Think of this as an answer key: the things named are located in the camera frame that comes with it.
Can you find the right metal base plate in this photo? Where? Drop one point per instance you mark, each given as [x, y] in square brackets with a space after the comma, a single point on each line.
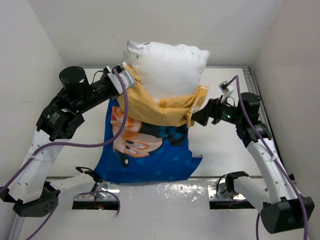
[221, 194]

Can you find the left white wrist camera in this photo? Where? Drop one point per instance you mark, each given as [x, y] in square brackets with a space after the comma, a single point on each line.
[120, 72]

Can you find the yellow blue printed pillowcase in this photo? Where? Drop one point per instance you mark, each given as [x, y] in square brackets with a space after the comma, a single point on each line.
[150, 141]

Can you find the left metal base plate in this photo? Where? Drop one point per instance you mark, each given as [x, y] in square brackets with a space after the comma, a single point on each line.
[105, 195]

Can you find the white front cover board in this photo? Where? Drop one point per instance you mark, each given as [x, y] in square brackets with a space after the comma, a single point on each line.
[165, 211]

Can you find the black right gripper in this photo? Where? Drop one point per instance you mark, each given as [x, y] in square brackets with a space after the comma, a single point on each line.
[211, 111]

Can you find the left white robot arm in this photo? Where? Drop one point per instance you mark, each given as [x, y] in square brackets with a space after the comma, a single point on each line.
[31, 194]

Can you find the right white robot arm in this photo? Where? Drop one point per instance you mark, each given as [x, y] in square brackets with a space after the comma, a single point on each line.
[280, 206]

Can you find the white pillow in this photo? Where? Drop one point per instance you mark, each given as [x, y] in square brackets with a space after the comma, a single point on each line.
[166, 71]

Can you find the metal base plate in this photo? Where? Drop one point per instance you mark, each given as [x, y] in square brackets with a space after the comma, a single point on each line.
[221, 194]
[105, 195]

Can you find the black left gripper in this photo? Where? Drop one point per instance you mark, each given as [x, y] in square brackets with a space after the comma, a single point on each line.
[104, 76]

